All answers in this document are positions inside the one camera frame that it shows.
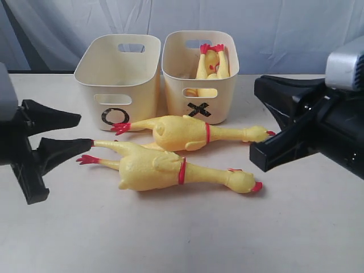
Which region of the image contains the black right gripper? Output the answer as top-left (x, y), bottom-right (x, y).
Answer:
top-left (249, 75), bottom-right (363, 178)

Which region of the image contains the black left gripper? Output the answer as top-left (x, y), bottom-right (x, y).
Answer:
top-left (1, 100), bottom-right (94, 205)

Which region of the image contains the headless yellow rubber chicken body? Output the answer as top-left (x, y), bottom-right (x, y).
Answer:
top-left (185, 44), bottom-right (230, 97)

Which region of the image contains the whole rubber chicken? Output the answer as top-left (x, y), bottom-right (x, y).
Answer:
top-left (111, 115), bottom-right (275, 152)
top-left (76, 140), bottom-right (263, 193)

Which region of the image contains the cream bin marked X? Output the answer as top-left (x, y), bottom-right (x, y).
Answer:
top-left (162, 30), bottom-right (239, 124)

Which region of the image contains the cream bin marked O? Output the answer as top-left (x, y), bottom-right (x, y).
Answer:
top-left (74, 34), bottom-right (161, 131)

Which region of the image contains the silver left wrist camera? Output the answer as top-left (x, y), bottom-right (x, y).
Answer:
top-left (0, 63), bottom-right (18, 122)

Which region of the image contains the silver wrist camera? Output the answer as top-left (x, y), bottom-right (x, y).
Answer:
top-left (0, 63), bottom-right (18, 122)
top-left (325, 36), bottom-right (363, 92)

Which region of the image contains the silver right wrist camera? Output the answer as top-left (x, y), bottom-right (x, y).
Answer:
top-left (325, 36), bottom-right (363, 92)

